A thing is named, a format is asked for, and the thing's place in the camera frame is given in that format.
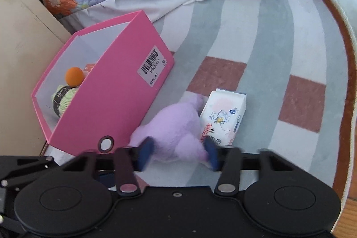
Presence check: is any purple plush toy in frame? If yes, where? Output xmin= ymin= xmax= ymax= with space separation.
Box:
xmin=130 ymin=93 xmax=208 ymax=164

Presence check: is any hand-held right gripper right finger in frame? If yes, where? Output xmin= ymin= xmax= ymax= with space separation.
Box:
xmin=205 ymin=140 xmax=294 ymax=195

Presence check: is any beige wooden cabinet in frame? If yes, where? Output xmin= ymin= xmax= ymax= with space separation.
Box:
xmin=0 ymin=0 xmax=73 ymax=157

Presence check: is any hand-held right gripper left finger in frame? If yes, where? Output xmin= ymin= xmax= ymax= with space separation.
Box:
xmin=63 ymin=138 xmax=155 ymax=197

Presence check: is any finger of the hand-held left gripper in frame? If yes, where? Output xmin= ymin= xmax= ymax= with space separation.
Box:
xmin=0 ymin=155 xmax=60 ymax=191

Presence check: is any green yarn ball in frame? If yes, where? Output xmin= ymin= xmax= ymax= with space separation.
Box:
xmin=52 ymin=84 xmax=81 ymax=118

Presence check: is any orange makeup sponge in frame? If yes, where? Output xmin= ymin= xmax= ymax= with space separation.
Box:
xmin=65 ymin=67 xmax=85 ymax=86

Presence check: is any pink cardboard box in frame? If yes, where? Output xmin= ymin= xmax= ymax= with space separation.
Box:
xmin=31 ymin=10 xmax=175 ymax=157

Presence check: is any striped rug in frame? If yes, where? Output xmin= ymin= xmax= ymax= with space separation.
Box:
xmin=42 ymin=0 xmax=357 ymax=216

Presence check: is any white tissue packet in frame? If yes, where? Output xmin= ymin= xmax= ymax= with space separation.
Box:
xmin=199 ymin=88 xmax=247 ymax=147

